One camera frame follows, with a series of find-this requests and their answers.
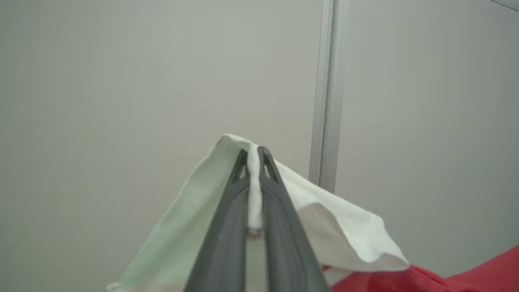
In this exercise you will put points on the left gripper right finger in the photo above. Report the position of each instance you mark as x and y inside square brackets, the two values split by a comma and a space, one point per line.
[284, 251]

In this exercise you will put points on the grey partition post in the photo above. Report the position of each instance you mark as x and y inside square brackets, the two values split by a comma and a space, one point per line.
[330, 101]

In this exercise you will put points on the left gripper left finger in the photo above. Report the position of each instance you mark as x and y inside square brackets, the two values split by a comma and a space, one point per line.
[223, 251]

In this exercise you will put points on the red jersey with number 23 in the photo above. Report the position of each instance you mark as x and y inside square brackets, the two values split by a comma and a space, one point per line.
[344, 227]

